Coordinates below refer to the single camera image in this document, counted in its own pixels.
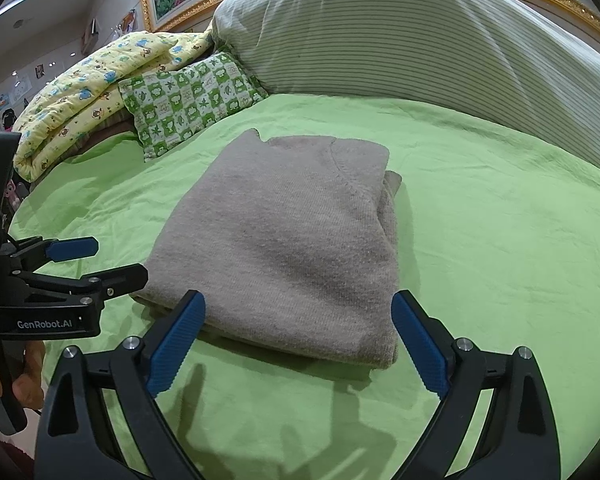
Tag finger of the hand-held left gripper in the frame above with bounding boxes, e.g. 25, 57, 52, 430
7, 236, 100, 267
14, 263, 149, 307

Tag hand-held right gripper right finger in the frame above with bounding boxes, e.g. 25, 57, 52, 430
390, 290, 562, 480

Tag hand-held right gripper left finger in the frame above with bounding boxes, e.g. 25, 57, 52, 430
34, 290, 207, 480

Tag beige knit sweater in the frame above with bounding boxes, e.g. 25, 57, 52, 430
130, 128, 402, 372

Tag person's left hand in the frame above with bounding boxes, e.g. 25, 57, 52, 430
0, 340, 47, 411

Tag green bed sheet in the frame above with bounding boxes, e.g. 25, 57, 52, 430
7, 92, 600, 480

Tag brown blanket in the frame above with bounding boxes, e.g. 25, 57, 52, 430
67, 119, 138, 163

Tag yellow printed quilt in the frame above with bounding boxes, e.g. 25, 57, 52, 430
12, 29, 216, 183

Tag green checkered pillow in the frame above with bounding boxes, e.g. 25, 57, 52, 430
117, 50, 271, 163

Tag striped bolster pillow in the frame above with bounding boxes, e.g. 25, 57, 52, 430
211, 0, 600, 183

